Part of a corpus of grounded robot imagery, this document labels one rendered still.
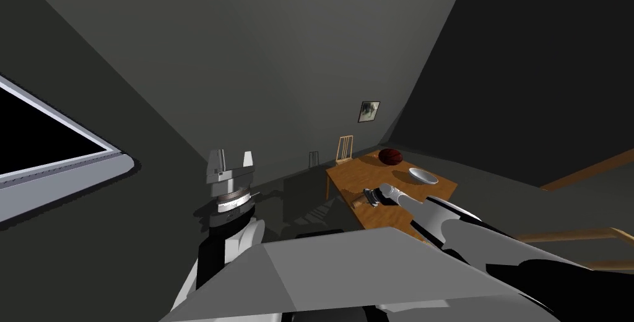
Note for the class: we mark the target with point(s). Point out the small brown wooden object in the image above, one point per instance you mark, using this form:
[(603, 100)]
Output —
[(358, 202)]

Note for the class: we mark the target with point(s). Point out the wooden table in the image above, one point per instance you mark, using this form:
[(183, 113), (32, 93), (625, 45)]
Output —
[(396, 213)]

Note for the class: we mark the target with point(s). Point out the dark red ball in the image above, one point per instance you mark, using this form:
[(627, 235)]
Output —
[(390, 156)]

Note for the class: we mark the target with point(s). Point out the white bowl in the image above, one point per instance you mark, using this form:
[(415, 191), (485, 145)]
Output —
[(423, 176)]

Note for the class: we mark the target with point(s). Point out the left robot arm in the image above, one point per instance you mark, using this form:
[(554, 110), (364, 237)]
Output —
[(233, 204)]

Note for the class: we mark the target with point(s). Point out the light wooden chair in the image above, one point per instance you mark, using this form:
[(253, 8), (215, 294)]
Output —
[(344, 149)]

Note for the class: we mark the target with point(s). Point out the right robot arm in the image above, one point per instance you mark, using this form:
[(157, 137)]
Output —
[(460, 228)]

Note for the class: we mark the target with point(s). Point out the white framed window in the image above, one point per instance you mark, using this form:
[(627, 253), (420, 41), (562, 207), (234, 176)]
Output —
[(44, 148)]

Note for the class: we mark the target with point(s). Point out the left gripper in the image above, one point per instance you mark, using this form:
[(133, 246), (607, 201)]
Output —
[(231, 178)]

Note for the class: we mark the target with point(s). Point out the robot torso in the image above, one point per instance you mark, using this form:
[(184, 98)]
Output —
[(346, 272)]

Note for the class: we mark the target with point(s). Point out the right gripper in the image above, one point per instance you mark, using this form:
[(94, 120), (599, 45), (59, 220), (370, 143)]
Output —
[(373, 197)]

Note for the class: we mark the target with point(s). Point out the framed wall picture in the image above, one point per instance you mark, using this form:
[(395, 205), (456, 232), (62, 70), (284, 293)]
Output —
[(369, 111)]

